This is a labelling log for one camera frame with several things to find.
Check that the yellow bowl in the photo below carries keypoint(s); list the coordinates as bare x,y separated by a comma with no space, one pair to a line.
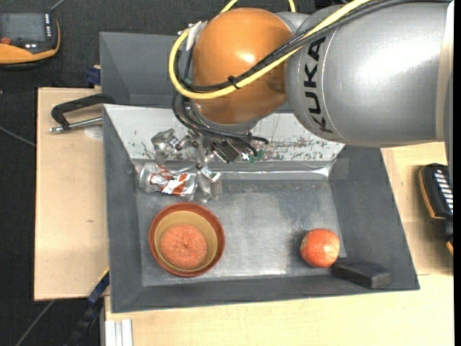
169,219

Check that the black sponge block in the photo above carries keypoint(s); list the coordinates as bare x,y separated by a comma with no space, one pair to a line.
362,273

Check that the red-brown bowl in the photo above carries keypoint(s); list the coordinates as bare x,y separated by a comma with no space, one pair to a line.
216,229

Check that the grey metal bin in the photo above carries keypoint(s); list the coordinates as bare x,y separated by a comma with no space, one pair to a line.
273,207

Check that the orange fruit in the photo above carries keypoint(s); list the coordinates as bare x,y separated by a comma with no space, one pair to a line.
320,248

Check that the pale wood flat board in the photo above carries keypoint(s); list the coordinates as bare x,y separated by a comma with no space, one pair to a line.
68,200

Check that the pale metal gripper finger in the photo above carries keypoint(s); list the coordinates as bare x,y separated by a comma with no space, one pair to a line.
163,143
209,178

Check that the orange scrubber ball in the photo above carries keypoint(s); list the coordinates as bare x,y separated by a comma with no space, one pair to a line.
183,246

